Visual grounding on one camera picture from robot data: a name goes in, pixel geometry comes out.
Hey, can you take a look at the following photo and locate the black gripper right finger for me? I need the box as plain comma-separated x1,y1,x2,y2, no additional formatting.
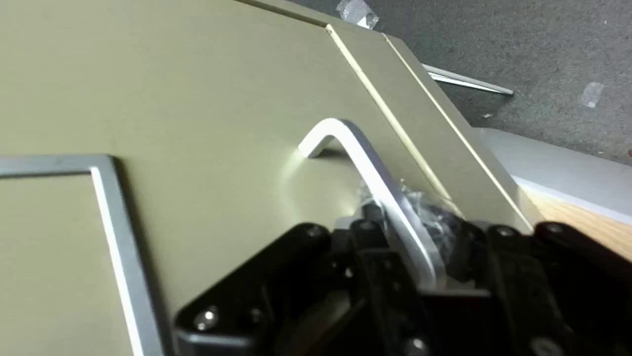
420,210,632,356

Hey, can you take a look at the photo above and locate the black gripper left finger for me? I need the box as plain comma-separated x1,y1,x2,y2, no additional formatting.
174,220,401,356

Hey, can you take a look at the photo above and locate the silver bottom drawer handle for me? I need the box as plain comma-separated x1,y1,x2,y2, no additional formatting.
298,117,446,291

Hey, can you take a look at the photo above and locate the beige filing cabinet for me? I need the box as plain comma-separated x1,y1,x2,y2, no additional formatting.
0,0,539,356

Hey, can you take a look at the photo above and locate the silver label holder frame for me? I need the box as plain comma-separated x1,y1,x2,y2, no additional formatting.
0,155,168,356

